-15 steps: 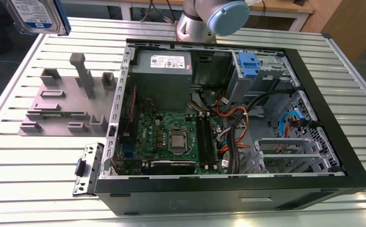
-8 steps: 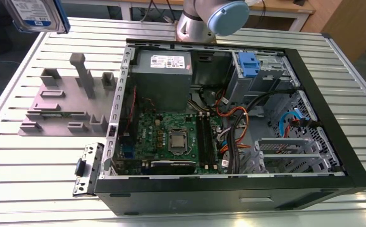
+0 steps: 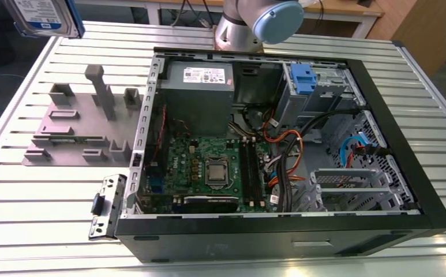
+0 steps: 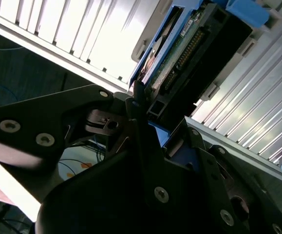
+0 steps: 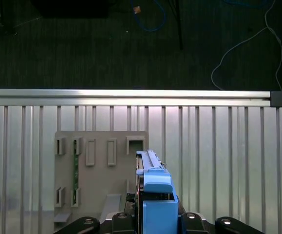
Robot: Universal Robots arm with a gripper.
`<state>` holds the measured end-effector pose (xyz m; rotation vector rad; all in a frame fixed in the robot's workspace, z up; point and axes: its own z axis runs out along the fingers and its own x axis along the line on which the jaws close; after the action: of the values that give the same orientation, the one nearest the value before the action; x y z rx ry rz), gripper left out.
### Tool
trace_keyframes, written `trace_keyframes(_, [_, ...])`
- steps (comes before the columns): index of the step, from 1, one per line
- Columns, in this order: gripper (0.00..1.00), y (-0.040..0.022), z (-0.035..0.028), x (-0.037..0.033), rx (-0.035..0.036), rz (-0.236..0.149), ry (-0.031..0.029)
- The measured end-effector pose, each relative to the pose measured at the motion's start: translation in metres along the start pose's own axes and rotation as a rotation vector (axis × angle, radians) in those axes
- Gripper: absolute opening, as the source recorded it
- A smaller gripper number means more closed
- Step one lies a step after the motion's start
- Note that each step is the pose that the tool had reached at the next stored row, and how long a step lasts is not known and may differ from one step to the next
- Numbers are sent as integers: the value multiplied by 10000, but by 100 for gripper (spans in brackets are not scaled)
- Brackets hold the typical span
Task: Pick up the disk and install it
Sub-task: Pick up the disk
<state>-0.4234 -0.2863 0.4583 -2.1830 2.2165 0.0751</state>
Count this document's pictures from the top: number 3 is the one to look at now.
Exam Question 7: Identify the blue plastic drive latch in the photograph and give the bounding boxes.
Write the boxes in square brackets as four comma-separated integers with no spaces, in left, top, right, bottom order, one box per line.
[290,63,318,95]

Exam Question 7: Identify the blue data wire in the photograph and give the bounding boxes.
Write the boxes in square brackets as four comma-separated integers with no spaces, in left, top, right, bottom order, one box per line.
[338,131,370,168]

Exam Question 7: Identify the yellow and black wires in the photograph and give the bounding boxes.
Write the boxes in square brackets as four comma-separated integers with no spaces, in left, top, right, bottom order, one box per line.
[228,121,256,139]

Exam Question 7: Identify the hard disk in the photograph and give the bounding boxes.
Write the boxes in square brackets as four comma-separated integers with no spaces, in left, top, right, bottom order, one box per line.
[12,0,87,38]

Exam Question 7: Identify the black PC case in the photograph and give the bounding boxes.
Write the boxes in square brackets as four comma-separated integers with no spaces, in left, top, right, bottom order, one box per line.
[113,46,446,264]

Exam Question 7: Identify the black RAM slot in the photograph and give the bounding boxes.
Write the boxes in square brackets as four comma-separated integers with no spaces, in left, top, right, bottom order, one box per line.
[249,137,267,207]
[239,137,256,207]

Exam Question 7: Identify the metal disk bay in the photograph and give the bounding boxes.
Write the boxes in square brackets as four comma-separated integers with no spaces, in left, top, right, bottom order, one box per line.
[308,169,416,213]

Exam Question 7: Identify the green RAM stick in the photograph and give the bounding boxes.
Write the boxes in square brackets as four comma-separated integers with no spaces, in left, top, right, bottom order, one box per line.
[51,137,88,144]

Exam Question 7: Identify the CPU socket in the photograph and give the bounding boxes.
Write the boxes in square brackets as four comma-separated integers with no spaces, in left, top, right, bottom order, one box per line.
[203,156,233,192]

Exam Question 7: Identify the orange and red wire bundle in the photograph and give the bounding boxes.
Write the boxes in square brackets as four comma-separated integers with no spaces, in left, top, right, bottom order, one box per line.
[263,109,308,188]

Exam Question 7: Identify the grey power supply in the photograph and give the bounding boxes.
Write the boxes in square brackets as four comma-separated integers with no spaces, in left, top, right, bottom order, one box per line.
[156,59,235,139]

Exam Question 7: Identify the metal slot retention bracket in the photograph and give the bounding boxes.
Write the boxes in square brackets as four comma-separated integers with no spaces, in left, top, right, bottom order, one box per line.
[87,173,128,241]

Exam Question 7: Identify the black graphics card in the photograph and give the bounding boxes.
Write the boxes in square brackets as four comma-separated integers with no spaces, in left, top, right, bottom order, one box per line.
[171,194,239,215]

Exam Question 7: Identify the silver CPU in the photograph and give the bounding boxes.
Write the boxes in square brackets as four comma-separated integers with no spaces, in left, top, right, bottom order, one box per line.
[207,164,227,181]

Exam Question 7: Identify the metal optical drive cage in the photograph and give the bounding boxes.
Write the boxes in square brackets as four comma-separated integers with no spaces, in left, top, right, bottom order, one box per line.
[273,62,364,136]

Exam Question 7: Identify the white metal desk frame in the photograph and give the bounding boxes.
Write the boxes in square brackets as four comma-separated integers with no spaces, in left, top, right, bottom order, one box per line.
[129,0,225,26]

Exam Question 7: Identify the wooden desk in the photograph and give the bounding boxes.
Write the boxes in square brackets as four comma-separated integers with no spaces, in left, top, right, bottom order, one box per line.
[303,0,386,38]

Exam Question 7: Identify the black power wire connector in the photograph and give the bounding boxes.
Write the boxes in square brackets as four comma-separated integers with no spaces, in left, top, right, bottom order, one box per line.
[355,145,391,159]

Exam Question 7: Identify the thick black cable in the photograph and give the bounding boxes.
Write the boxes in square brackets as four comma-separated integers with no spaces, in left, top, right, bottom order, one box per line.
[273,108,366,213]

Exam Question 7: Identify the thin red wire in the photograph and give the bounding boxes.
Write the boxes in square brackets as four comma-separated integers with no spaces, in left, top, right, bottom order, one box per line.
[149,103,168,168]

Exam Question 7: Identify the grey parts rack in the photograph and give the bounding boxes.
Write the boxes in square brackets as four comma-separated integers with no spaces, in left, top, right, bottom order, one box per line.
[21,65,144,167]

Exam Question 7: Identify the green motherboard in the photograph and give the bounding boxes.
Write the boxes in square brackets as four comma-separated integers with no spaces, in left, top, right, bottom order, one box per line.
[137,135,282,214]

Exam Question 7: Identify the brown cabinet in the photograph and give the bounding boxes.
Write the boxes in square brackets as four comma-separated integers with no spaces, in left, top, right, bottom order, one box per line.
[367,0,446,76]

